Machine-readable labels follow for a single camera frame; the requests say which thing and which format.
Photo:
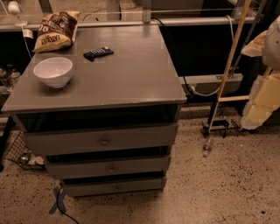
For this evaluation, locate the white bowl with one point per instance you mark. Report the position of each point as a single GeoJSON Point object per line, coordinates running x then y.
{"type": "Point", "coordinates": [54, 72]}

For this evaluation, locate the grey drawer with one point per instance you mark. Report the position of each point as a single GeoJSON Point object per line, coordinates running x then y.
{"type": "Point", "coordinates": [98, 168]}
{"type": "Point", "coordinates": [115, 186]}
{"type": "Point", "coordinates": [89, 140]}

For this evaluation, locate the glass jar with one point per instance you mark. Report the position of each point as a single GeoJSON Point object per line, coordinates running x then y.
{"type": "Point", "coordinates": [14, 77]}

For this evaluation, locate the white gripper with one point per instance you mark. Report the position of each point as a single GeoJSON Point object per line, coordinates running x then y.
{"type": "Point", "coordinates": [272, 46]}

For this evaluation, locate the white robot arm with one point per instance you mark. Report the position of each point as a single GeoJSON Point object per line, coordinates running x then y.
{"type": "Point", "coordinates": [266, 45]}

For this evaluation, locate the grey bottom drawer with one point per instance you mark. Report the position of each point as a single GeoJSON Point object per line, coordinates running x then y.
{"type": "Point", "coordinates": [115, 186]}

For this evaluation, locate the white desk lamp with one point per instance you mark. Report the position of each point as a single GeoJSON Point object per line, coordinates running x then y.
{"type": "Point", "coordinates": [15, 10]}

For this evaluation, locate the black wire basket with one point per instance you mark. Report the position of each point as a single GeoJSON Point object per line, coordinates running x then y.
{"type": "Point", "coordinates": [21, 155]}

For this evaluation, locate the wooden ladder frame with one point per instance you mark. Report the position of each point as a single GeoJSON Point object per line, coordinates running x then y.
{"type": "Point", "coordinates": [230, 59]}

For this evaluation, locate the brown chip bag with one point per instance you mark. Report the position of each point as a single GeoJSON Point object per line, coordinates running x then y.
{"type": "Point", "coordinates": [57, 31]}

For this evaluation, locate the grey top drawer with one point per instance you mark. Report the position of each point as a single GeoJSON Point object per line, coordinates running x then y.
{"type": "Point", "coordinates": [89, 140]}

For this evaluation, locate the dark blue snack bar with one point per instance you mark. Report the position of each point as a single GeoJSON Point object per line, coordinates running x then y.
{"type": "Point", "coordinates": [97, 53]}

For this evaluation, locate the grey drawer cabinet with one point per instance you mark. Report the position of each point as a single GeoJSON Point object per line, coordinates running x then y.
{"type": "Point", "coordinates": [136, 86]}

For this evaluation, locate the clear plastic bottle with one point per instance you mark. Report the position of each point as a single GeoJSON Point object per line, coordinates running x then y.
{"type": "Point", "coordinates": [207, 147]}

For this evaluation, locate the black clamp stand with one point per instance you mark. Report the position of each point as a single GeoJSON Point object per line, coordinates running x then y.
{"type": "Point", "coordinates": [216, 122]}

